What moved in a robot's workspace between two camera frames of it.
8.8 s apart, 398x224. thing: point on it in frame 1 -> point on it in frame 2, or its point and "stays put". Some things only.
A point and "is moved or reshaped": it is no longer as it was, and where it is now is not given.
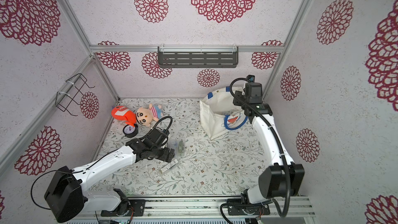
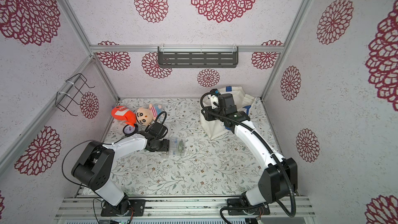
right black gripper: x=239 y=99 -> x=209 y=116
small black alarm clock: x=130 y=131 stays put
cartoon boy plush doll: x=145 y=116 stays put
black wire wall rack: x=74 y=93 stays put
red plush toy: x=121 y=112 stays put
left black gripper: x=166 y=157 -> x=166 y=148
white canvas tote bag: x=218 y=113 is moved or reshaped
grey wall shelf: x=198 y=56 stays put
